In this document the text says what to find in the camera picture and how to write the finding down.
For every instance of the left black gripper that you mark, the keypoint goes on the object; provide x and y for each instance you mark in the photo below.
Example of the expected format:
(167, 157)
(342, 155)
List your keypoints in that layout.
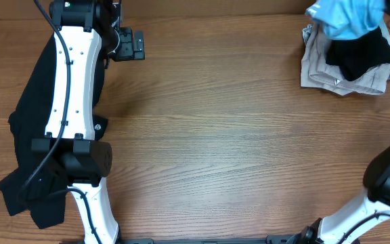
(127, 44)

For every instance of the light blue printed t-shirt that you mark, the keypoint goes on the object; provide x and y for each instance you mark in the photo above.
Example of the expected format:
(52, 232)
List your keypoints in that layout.
(346, 19)

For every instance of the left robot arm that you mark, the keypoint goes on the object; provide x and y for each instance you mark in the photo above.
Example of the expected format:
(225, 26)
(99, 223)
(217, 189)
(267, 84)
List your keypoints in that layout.
(85, 32)

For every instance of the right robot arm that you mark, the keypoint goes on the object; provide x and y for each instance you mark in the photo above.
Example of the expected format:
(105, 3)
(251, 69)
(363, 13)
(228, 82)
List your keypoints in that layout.
(372, 205)

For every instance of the black folded garment on pile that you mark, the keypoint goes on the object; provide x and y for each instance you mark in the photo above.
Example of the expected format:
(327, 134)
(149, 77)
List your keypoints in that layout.
(355, 57)

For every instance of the beige folded garment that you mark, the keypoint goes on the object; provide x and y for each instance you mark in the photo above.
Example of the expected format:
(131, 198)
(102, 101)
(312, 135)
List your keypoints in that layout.
(320, 67)

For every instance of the black t-shirt on left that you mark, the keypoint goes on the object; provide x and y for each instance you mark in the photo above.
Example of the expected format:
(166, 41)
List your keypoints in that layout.
(26, 123)

